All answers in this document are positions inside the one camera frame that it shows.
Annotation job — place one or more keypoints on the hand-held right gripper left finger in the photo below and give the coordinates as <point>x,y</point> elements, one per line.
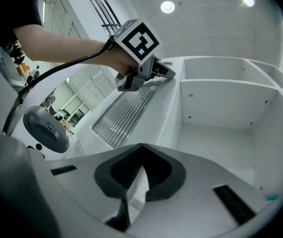
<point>81,177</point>

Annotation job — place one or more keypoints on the person's left forearm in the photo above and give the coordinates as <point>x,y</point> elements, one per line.
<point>57,46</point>

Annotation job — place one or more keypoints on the person's left hand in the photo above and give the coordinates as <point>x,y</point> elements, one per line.
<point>117,58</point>

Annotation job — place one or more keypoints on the white ribbed-glass cabinet door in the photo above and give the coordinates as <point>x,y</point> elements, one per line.
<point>166,103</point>

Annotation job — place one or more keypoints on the grey round disc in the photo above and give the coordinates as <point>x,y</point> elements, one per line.
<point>44,130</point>

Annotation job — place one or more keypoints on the person's black shirt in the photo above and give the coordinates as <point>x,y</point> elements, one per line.
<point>15,6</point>

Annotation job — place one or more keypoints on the white open cabinet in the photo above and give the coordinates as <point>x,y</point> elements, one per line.
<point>230,103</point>

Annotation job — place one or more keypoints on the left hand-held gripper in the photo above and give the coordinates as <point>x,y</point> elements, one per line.
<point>141,41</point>

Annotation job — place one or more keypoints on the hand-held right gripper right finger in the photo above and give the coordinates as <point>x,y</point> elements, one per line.
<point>200,182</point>

